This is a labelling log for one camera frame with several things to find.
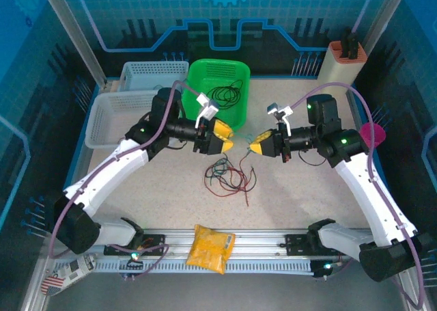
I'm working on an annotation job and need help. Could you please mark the dark red cable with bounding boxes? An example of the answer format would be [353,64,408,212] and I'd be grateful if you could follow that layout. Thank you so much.
[238,149,253,176]

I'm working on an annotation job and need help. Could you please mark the long black cable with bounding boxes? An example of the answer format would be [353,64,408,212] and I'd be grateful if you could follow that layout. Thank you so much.
[206,79,244,109]

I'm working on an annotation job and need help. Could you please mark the white basket round holes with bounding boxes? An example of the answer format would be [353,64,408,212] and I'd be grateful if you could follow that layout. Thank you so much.
[119,60,191,94]

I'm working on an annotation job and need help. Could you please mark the beige knife block orange top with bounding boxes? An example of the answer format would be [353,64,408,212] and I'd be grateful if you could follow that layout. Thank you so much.
[318,40,369,97]

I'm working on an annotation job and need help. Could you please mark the white basket square holes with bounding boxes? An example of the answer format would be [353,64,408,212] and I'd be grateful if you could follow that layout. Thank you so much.
[83,89,161,150]

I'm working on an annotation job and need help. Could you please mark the green plastic basket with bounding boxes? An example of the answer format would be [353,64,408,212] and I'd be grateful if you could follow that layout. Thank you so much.
[180,58,252,129]

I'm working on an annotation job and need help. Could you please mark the pink plastic goblet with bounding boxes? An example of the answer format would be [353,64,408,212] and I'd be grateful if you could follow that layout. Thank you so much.
[358,122,388,148]

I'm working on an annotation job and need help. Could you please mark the yellow snack bag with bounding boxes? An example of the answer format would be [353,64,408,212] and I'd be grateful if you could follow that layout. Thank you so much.
[184,224,237,275]

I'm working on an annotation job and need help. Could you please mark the striped packet bottom left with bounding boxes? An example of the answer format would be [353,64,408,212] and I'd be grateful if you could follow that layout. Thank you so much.
[40,253,98,297]

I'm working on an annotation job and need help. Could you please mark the black knife handles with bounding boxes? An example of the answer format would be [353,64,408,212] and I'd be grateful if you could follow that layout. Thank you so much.
[341,27,360,60]

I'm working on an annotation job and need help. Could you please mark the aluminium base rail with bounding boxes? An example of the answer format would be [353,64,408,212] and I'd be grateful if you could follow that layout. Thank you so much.
[43,227,346,261]

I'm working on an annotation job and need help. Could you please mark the white slotted cable duct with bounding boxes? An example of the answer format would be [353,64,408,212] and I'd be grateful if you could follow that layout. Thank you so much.
[89,258,314,275]

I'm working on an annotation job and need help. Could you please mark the aluminium frame post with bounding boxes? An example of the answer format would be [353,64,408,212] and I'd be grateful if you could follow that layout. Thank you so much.
[362,0,413,47]
[37,0,108,88]

